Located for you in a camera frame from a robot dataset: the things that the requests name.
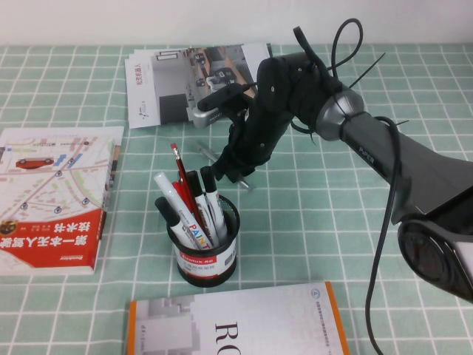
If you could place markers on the red map cover book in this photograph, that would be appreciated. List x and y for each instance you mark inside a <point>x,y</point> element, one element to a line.
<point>51,207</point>

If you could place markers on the short black-capped white marker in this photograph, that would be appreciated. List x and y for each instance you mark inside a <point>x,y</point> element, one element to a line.
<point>166,214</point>

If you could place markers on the white book orange edge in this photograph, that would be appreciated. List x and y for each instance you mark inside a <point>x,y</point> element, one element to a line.
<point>251,325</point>

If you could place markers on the black mesh pen holder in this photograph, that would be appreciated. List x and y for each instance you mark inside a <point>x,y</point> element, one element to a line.
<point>207,274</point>

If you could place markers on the white brochure sheet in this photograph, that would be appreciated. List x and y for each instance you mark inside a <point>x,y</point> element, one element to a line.
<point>130,56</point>

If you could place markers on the office photo brochure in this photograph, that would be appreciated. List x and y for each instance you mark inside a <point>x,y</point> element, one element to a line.
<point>170,85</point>

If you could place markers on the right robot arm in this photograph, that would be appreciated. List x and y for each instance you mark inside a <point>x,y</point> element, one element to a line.
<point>417,174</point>

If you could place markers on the black zip tie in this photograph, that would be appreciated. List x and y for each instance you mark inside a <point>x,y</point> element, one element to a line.
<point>397,124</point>
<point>367,68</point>

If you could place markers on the green checkered tablecloth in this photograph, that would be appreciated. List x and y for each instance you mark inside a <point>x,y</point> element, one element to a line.
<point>314,207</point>

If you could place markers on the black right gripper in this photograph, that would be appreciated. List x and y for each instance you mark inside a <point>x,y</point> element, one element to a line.
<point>273,107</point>

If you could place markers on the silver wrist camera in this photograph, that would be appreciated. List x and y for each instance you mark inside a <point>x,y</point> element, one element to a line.
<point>207,117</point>

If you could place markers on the red pencil with eraser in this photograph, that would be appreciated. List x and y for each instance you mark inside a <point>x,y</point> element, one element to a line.
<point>180,164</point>

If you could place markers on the black-capped marker red print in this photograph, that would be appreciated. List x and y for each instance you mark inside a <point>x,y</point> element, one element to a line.
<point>194,185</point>

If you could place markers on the white paint marker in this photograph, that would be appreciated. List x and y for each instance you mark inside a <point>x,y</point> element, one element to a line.
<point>168,192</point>

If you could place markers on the silver pen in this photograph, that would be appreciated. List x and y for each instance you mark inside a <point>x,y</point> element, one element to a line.
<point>205,149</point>

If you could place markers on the black-capped marker black print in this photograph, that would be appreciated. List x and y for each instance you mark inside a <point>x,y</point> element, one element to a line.
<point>207,185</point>

